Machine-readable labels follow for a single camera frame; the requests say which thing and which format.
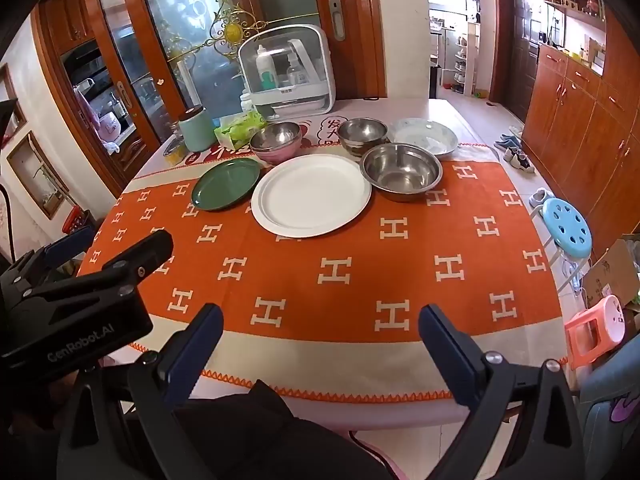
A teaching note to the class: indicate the white plate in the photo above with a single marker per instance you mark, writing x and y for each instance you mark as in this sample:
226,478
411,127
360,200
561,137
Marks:
310,195

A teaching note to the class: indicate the white pill bottle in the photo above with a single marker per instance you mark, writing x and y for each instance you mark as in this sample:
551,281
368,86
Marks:
247,102

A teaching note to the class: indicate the gold door ornament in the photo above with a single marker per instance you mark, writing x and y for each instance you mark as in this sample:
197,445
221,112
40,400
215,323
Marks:
230,27

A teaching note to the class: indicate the white ceramic bowl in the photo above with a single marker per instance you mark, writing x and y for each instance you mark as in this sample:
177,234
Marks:
425,135

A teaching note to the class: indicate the small steel bowl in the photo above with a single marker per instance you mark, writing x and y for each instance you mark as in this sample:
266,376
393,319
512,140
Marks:
362,135

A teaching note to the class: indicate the wooden wall cabinet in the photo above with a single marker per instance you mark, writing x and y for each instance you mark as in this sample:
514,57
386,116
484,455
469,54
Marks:
580,110

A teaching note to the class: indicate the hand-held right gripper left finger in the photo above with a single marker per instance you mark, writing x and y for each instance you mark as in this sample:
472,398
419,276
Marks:
200,342

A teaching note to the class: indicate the cardboard box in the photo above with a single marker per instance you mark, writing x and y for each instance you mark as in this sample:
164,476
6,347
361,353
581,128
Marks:
610,270

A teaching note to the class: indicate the green plate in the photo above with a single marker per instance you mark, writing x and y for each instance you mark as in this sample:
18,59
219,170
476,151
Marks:
225,185

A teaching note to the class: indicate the dark wooden door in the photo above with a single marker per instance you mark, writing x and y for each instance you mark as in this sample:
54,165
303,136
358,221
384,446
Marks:
522,50

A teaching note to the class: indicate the framed wall picture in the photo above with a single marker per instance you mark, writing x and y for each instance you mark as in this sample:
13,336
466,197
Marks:
37,175

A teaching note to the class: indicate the orange patterned blanket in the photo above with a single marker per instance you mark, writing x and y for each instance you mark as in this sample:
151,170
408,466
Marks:
300,240

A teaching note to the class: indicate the large steel bowl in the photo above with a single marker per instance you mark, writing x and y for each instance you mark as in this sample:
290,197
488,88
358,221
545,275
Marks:
400,172

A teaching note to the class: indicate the small light shoes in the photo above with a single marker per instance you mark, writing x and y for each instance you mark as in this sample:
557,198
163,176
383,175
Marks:
541,197

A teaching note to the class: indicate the black clothing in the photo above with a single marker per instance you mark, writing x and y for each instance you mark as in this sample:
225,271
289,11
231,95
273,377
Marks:
280,440

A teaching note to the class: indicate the wooden kitchen cabinet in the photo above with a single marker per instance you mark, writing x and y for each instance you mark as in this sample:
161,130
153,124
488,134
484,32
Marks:
65,25

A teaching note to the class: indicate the white sterilizer cabinet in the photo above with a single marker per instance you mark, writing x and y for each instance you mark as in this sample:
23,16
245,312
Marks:
287,70

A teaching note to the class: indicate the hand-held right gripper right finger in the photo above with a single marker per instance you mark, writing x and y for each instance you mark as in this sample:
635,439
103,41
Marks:
447,352

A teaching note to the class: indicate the mint green canister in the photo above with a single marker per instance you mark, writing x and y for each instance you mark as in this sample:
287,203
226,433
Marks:
196,130

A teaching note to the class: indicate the pink plastic stool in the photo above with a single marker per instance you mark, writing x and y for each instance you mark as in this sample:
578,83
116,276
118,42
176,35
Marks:
595,330

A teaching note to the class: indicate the wooden glass sliding door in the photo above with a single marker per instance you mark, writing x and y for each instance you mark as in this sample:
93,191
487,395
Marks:
150,35

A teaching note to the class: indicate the pink steel bowl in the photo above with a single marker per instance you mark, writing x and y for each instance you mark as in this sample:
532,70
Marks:
277,147

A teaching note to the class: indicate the green tissue pack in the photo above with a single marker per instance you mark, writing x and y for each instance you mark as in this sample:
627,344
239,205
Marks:
240,130

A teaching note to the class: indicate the white shoe rack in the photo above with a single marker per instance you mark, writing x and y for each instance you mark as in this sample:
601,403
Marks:
467,60

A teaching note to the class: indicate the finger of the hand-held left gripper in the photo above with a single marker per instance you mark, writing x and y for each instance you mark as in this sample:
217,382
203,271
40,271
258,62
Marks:
70,245
142,255

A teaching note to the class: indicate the blue slippers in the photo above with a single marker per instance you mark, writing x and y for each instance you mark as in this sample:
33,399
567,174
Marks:
507,142

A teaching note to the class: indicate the glass jar with yellow contents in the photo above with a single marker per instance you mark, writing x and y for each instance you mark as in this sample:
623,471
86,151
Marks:
174,152

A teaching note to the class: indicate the dark sneakers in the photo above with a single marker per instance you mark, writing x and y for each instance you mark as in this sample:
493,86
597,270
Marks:
520,160

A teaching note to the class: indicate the blue round stool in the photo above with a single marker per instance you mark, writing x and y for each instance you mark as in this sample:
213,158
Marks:
565,225

